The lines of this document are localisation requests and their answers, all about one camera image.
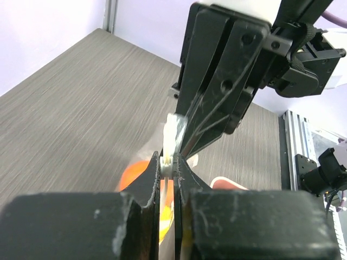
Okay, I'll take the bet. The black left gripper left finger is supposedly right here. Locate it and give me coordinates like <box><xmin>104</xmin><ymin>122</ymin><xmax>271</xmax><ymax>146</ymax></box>
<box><xmin>1</xmin><ymin>152</ymin><xmax>160</xmax><ymax>259</ymax></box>

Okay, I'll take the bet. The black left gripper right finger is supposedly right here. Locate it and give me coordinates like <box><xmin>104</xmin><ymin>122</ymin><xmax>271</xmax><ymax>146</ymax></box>
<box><xmin>173</xmin><ymin>154</ymin><xmax>339</xmax><ymax>259</ymax></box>

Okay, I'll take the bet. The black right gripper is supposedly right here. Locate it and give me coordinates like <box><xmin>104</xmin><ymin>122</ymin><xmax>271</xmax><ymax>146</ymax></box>
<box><xmin>176</xmin><ymin>2</ymin><xmax>293</xmax><ymax>158</ymax></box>

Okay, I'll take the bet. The aluminium frame rail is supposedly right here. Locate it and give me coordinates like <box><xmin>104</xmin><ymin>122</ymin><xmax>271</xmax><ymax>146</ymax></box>
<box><xmin>280</xmin><ymin>109</ymin><xmax>347</xmax><ymax>260</ymax></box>

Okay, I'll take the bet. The clear polka dot zip bag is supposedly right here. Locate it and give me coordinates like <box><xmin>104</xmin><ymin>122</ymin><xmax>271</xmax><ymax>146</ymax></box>
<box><xmin>116</xmin><ymin>112</ymin><xmax>250</xmax><ymax>244</ymax></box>

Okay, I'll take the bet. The orange toy fruit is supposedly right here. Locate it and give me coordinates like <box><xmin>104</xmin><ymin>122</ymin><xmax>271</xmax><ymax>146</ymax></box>
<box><xmin>118</xmin><ymin>160</ymin><xmax>174</xmax><ymax>206</ymax></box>

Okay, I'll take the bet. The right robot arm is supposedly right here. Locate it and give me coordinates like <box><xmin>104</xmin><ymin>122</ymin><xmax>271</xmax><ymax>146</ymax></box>
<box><xmin>173</xmin><ymin>1</ymin><xmax>346</xmax><ymax>157</ymax></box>

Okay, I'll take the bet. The yellow toy fruit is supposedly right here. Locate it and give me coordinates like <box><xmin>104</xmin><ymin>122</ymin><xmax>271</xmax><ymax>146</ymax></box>
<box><xmin>159</xmin><ymin>205</ymin><xmax>174</xmax><ymax>244</ymax></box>

